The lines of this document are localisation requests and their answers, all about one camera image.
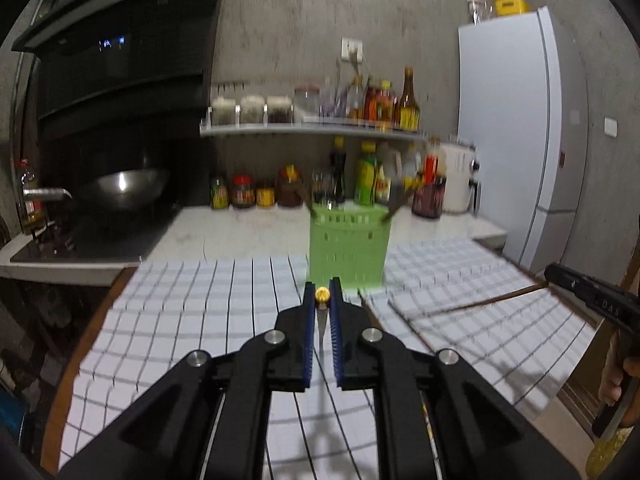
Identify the white refrigerator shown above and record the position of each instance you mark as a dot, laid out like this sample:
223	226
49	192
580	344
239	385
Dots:
510	135

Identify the white wall shelf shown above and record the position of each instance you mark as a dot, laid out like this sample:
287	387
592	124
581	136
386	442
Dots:
300	129

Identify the clear glass jar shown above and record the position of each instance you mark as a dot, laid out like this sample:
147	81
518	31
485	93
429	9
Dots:
322	187

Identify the person's right hand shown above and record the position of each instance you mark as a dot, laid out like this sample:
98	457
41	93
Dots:
611	375

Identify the slim dark soy sauce bottle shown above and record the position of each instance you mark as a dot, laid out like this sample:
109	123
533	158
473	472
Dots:
338	175

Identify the green bottle yellow cap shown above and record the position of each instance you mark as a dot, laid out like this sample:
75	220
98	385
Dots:
366	177

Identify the clear glass bottle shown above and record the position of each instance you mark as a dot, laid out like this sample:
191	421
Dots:
480	10

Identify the white air fryer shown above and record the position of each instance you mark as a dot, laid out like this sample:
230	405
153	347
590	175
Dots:
459	180

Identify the green plastic chopstick holder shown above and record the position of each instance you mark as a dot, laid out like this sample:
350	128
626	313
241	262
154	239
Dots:
350	250

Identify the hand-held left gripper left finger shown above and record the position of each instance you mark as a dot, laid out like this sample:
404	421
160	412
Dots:
310	335

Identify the green label jar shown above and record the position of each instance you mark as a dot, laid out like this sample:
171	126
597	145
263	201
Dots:
219	195

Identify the white light switch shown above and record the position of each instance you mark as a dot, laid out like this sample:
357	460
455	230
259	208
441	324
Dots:
611	126

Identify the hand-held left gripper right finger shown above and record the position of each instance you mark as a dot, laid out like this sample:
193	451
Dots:
337	335

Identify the yellow-capped cooking oil bottle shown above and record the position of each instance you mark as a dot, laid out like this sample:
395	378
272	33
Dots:
385	107

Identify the red seasoning packet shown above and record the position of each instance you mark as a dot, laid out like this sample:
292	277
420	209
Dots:
371	105

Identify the black range hood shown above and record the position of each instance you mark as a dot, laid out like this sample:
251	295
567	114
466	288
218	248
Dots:
125	85

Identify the tall brown sauce bottle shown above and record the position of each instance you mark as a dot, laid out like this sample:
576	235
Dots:
409	107

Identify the large red-lidded dark jar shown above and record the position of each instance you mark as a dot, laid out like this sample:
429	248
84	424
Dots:
289	189

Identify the purple utensil cup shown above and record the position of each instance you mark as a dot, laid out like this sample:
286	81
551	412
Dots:
334	102

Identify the red-lidded chili sauce jar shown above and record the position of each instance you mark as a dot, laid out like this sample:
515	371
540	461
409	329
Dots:
242	192

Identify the black glass cooktop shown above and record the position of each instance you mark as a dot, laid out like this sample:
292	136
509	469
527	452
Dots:
100	240

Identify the pale plastic jug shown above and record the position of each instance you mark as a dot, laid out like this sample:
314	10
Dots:
411	162

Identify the red-lidded clear plastic jar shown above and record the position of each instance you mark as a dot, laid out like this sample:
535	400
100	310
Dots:
307	104

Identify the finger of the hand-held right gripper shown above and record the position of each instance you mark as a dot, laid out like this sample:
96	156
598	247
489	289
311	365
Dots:
562	277

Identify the yellow label jar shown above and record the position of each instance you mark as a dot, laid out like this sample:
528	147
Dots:
265	195

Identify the white checkered cloth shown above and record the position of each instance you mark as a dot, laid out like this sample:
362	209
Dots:
175	335

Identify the steel wok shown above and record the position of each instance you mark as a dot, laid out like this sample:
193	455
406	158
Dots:
125	187

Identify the gold-tipped wooden chopstick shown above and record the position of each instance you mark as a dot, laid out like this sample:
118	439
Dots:
322	294
395	205
480	301

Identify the red-capped clear bottle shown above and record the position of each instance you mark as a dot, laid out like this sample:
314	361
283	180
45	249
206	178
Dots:
31	212

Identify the orange-capped clear bottle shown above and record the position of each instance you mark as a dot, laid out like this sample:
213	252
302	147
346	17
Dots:
356	102

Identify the white-lidded spice jar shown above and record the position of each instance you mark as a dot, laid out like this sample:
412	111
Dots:
280	110
252	110
222	111

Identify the white wall socket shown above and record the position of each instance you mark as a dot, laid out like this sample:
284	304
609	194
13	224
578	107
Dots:
352	50

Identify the yellow box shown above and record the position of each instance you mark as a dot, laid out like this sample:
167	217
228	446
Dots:
511	6

